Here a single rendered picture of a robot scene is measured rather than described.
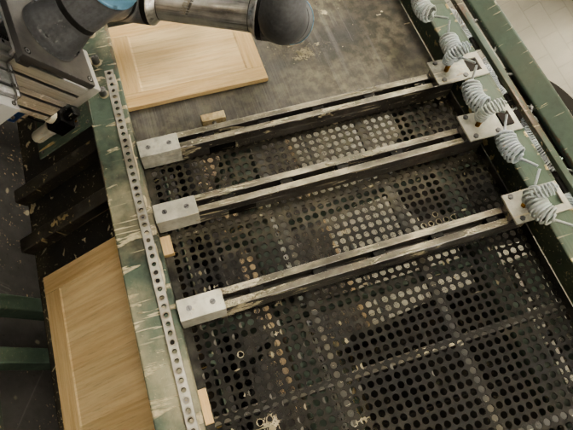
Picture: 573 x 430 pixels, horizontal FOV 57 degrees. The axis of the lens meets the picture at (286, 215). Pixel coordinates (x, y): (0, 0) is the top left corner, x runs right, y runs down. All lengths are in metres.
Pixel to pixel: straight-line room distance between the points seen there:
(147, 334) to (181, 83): 0.87
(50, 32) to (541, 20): 6.25
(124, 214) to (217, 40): 0.76
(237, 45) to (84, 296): 1.04
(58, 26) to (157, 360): 0.85
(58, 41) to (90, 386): 1.10
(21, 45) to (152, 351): 0.80
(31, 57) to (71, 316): 1.00
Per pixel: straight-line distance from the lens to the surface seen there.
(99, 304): 1.95
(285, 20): 1.24
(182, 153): 1.72
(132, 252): 1.58
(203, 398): 1.48
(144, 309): 1.52
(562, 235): 1.75
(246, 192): 1.63
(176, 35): 2.07
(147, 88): 1.92
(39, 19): 1.40
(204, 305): 1.47
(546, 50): 6.99
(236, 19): 1.38
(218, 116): 1.80
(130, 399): 1.83
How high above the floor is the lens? 1.71
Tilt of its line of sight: 18 degrees down
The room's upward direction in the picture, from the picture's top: 62 degrees clockwise
